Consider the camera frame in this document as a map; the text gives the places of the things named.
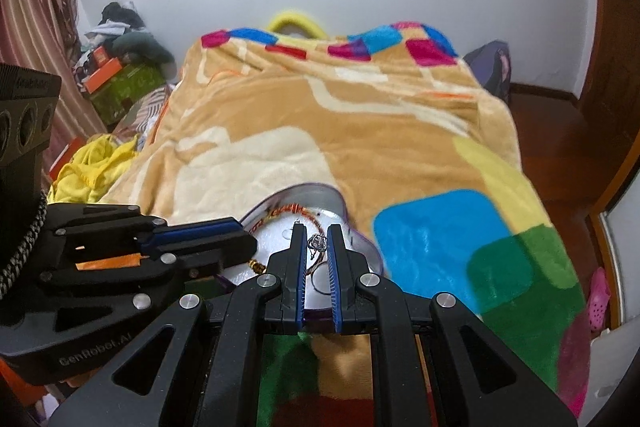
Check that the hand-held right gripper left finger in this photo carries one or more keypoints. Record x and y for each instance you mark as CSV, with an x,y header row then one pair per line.
x,y
300,268

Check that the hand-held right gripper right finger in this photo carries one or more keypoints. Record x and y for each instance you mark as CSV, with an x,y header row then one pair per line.
x,y
333,278

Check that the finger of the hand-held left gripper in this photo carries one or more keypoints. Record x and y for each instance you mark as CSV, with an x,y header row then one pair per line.
x,y
200,232
100,277

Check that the heart-shaped tin box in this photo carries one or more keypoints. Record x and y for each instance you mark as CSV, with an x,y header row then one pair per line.
x,y
327,202

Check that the yellow cloth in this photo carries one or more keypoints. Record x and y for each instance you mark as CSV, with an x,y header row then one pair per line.
x,y
95,164

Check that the orange box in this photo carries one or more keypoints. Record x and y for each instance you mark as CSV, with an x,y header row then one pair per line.
x,y
65,157
102,74

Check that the striped bedsheet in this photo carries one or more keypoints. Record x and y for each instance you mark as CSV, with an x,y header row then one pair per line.
x,y
147,112

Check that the colourful printed blanket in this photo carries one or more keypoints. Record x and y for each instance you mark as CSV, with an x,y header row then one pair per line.
x,y
350,132

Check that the green cardboard box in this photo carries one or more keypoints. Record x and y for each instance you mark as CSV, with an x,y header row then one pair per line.
x,y
130,89

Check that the pile of dark clothes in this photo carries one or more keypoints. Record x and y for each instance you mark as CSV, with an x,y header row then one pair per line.
x,y
127,37

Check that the yellow cushion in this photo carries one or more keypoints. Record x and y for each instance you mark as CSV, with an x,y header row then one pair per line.
x,y
295,21

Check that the purple backpack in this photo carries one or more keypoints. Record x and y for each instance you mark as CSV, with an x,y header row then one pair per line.
x,y
492,67

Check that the pink clog shoe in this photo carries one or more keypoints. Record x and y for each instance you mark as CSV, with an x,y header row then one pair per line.
x,y
598,299

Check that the striped fringed curtain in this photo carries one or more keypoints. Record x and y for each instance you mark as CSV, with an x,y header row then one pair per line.
x,y
30,17

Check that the wooden door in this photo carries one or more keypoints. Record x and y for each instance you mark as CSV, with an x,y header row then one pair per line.
x,y
617,57

